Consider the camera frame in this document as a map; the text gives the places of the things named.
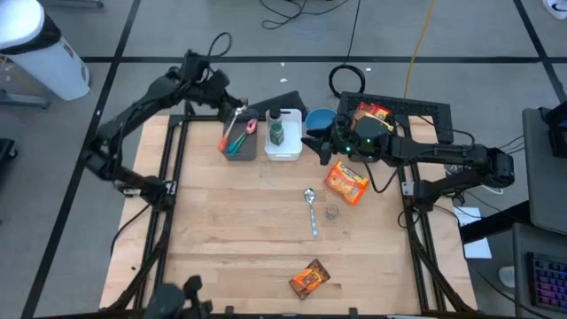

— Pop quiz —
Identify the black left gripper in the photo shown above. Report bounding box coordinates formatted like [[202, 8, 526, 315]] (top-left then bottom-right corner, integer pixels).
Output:
[[193, 67, 247, 123]]

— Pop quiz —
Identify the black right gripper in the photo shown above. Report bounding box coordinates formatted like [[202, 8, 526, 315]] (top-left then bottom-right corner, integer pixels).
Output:
[[300, 114, 393, 167]]

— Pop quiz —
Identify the silver spoon orange handle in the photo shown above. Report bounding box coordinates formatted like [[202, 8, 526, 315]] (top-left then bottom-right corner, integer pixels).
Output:
[[217, 105, 248, 153]]

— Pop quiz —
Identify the pink spoon teal handle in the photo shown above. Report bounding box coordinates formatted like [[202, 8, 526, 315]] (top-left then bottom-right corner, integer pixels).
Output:
[[229, 117, 259, 157]]

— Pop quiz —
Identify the iridescent spoon green handle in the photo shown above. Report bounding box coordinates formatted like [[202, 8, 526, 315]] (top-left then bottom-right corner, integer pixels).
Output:
[[226, 131, 249, 157]]

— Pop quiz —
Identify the orange ramen packet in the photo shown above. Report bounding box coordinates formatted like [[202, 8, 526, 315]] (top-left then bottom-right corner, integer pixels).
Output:
[[323, 159, 370, 206]]

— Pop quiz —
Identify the green-lidded spice jar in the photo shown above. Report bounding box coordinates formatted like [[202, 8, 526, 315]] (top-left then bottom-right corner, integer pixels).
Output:
[[269, 122, 286, 147]]

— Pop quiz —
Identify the silver spoon blue handle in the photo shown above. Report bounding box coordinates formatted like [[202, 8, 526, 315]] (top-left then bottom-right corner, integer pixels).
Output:
[[303, 187, 320, 239]]

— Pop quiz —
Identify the red ramen packet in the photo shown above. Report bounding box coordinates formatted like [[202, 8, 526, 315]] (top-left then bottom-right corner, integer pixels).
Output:
[[353, 101, 393, 121]]

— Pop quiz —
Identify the brown orange snack pouch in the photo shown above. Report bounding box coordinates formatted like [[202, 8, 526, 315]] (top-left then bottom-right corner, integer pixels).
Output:
[[288, 258, 331, 301]]

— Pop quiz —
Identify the blue bowl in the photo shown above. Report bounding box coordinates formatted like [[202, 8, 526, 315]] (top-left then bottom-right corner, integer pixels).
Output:
[[304, 107, 338, 134]]

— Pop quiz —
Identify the white plastic bin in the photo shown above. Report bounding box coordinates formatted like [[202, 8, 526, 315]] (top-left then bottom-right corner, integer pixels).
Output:
[[264, 108, 304, 161]]

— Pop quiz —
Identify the grey plastic bin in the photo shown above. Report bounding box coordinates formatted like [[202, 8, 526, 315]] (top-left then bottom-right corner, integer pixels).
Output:
[[347, 110, 389, 164], [222, 108, 260, 162]]

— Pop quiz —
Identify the black slanted panel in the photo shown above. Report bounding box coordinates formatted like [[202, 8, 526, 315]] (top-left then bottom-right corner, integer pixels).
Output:
[[246, 90, 310, 120]]

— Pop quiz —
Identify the right grey bin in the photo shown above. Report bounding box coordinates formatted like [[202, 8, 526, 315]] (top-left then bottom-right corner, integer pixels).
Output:
[[337, 91, 455, 145]]

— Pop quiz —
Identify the white paper sheet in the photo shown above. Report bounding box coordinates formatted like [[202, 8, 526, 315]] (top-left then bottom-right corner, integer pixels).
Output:
[[452, 206, 476, 228], [462, 237, 493, 261]]

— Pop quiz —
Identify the black cylindrical object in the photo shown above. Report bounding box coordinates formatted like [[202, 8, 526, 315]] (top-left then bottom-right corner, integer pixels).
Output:
[[183, 274, 214, 319]]

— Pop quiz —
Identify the black beam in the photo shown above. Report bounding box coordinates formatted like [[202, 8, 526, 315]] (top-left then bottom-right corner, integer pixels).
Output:
[[460, 200, 532, 244]]

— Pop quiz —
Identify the grey furniture foot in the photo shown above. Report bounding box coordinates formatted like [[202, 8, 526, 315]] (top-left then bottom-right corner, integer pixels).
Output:
[[0, 89, 50, 110]]

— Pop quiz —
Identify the black bulky device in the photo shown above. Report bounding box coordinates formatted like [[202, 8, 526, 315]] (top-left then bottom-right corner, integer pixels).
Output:
[[142, 282, 187, 319]]

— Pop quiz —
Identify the white computer mouse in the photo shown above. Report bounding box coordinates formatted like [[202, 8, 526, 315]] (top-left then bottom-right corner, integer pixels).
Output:
[[498, 264, 517, 290]]

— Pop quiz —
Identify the grey desk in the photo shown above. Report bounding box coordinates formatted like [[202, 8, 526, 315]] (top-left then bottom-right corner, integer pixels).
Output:
[[512, 222, 567, 319], [521, 107, 567, 237]]

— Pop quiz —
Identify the black electronic box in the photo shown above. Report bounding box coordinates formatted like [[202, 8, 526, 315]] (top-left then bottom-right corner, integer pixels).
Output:
[[539, 100, 567, 160]]

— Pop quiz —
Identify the backlit keyboard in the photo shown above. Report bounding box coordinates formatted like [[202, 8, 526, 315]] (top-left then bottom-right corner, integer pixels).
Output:
[[526, 251, 567, 314]]

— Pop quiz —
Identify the person's white shoe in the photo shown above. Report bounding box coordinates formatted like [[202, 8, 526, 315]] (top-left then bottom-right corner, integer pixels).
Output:
[[541, 0, 567, 21]]

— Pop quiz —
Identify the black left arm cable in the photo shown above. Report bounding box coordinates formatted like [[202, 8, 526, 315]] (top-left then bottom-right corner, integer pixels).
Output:
[[206, 31, 234, 58]]

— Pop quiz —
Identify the black coiled cable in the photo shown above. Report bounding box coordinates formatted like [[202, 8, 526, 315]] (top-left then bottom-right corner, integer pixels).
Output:
[[328, 0, 367, 99]]

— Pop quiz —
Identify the tangled black floor cable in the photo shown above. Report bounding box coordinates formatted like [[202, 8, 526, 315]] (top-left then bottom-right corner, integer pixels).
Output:
[[259, 0, 351, 30]]

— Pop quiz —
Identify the black arm feed cable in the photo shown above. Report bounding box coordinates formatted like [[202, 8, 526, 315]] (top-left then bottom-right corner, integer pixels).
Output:
[[414, 114, 476, 150]]

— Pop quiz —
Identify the yellow cable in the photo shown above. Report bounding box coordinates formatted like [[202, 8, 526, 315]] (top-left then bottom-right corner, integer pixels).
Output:
[[403, 0, 438, 99]]

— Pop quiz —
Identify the black base cable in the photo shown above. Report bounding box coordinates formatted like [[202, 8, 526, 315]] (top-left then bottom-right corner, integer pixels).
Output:
[[110, 206, 150, 257]]

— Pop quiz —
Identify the black cable bundle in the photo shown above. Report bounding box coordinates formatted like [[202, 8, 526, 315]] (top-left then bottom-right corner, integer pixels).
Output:
[[498, 135, 526, 154]]

